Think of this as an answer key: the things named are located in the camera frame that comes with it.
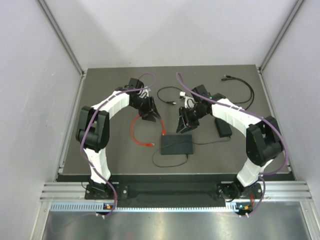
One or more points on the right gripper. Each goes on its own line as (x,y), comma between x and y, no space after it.
(182,127)

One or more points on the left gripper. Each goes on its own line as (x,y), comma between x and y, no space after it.
(150,108)

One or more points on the black network switch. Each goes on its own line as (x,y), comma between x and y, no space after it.
(176,144)

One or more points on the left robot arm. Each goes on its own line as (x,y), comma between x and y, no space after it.
(93,132)

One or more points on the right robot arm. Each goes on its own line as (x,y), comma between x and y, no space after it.
(262,142)

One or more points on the black power adapter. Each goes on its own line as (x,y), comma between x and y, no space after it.
(223,128)

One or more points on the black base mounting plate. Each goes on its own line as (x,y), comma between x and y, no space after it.
(177,190)

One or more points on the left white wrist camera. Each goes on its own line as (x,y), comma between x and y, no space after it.
(145,93)

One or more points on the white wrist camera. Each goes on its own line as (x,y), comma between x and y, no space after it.
(188,101)
(145,93)

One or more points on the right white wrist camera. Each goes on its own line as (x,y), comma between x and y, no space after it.
(188,101)

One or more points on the aluminium front rail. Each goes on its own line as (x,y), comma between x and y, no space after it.
(70,197)

